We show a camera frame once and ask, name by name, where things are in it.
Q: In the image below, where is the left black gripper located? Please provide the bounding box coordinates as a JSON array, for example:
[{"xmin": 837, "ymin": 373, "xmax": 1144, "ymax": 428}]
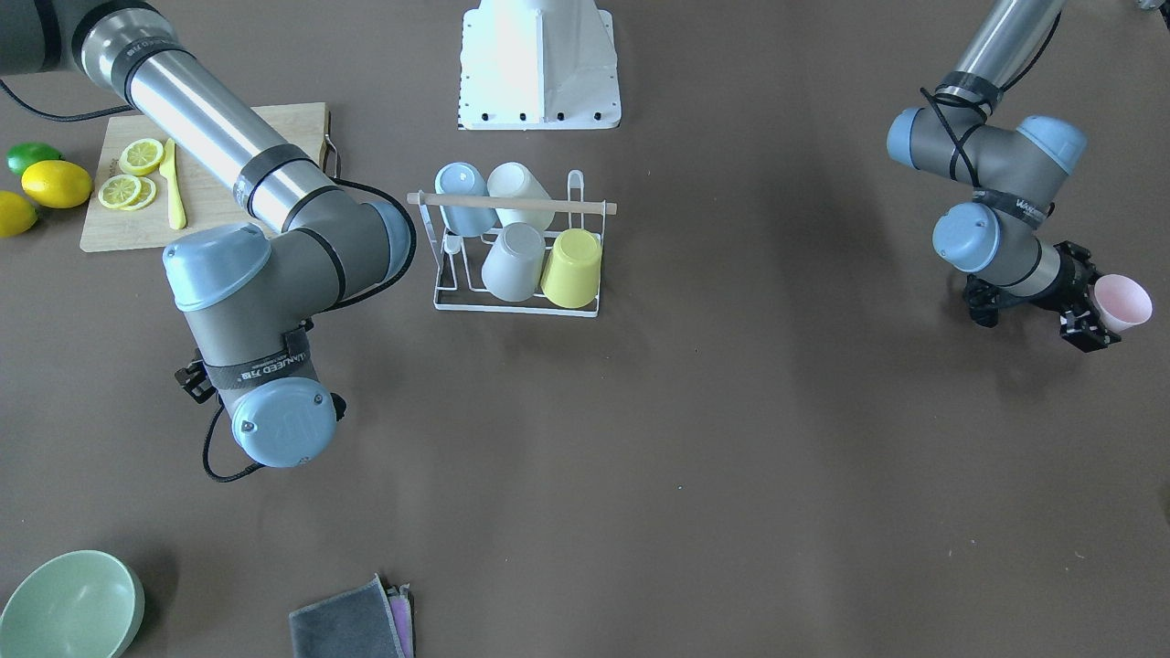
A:
[{"xmin": 963, "ymin": 241, "xmax": 1122, "ymax": 352}]

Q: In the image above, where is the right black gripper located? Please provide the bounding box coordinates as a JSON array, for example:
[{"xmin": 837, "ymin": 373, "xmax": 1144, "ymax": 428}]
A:
[{"xmin": 176, "ymin": 349, "xmax": 225, "ymax": 404}]

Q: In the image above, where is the pink cup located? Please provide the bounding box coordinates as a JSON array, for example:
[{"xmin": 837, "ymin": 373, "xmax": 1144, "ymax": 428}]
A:
[{"xmin": 1090, "ymin": 274, "xmax": 1152, "ymax": 334}]

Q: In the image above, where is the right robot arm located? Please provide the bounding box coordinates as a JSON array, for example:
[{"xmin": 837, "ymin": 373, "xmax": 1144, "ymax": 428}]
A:
[{"xmin": 4, "ymin": 1, "xmax": 417, "ymax": 473}]

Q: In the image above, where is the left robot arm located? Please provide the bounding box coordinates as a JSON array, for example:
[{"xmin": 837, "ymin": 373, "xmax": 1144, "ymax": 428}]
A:
[{"xmin": 887, "ymin": 1, "xmax": 1120, "ymax": 352}]

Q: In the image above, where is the light blue cup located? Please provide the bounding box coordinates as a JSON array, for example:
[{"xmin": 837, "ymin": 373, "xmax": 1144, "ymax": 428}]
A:
[{"xmin": 434, "ymin": 162, "xmax": 498, "ymax": 238}]

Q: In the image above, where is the grey cup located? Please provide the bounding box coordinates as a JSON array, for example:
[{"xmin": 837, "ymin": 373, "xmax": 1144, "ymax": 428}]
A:
[{"xmin": 482, "ymin": 222, "xmax": 545, "ymax": 302}]

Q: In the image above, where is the white cup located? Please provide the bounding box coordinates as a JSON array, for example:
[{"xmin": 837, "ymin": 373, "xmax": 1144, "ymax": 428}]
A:
[{"xmin": 486, "ymin": 162, "xmax": 555, "ymax": 229}]

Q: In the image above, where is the yellow cup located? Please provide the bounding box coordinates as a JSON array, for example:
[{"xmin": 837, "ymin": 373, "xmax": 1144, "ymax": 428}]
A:
[{"xmin": 541, "ymin": 228, "xmax": 603, "ymax": 309}]

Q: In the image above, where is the bamboo cutting board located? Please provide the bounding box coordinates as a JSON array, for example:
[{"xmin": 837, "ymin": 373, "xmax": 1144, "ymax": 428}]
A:
[{"xmin": 80, "ymin": 101, "xmax": 330, "ymax": 253}]

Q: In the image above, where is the yellow plastic knife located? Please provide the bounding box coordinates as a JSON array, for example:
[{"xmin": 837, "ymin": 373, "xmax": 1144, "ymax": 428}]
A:
[{"xmin": 158, "ymin": 138, "xmax": 187, "ymax": 229}]

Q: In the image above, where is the lemon slice upper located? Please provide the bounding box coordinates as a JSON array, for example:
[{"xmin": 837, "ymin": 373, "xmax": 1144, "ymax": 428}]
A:
[{"xmin": 117, "ymin": 138, "xmax": 165, "ymax": 176}]

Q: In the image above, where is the yellow lemon lower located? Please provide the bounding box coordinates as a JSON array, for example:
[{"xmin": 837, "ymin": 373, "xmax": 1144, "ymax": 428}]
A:
[{"xmin": 0, "ymin": 190, "xmax": 37, "ymax": 238}]

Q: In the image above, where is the yellow lemon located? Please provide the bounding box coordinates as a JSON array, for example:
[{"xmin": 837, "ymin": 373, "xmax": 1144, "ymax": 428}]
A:
[
  {"xmin": 21, "ymin": 162, "xmax": 92, "ymax": 210},
  {"xmin": 0, "ymin": 190, "xmax": 37, "ymax": 238}
]

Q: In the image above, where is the yellow lemon upper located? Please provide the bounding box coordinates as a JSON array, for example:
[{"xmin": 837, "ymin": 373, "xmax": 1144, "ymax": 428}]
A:
[{"xmin": 21, "ymin": 162, "xmax": 92, "ymax": 210}]

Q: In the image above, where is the green bowl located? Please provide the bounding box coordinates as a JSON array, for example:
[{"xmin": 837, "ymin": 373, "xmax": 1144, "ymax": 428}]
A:
[{"xmin": 1, "ymin": 550, "xmax": 145, "ymax": 657}]

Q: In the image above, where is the green lime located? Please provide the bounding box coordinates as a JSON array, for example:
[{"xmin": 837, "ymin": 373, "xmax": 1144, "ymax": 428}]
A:
[{"xmin": 5, "ymin": 142, "xmax": 63, "ymax": 176}]

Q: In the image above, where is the grey folded cloth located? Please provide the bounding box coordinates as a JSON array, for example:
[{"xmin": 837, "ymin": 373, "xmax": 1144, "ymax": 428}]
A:
[{"xmin": 289, "ymin": 578, "xmax": 399, "ymax": 657}]

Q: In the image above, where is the purple cloth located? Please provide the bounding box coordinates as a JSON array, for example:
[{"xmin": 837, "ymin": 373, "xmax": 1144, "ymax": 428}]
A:
[{"xmin": 386, "ymin": 583, "xmax": 415, "ymax": 658}]

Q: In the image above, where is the white wire cup holder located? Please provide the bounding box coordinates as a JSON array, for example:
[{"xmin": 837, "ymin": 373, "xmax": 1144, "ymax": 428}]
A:
[{"xmin": 407, "ymin": 170, "xmax": 617, "ymax": 317}]

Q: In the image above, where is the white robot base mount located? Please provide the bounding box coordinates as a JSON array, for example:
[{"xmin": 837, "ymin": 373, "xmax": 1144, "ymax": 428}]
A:
[{"xmin": 457, "ymin": 1, "xmax": 622, "ymax": 131}]

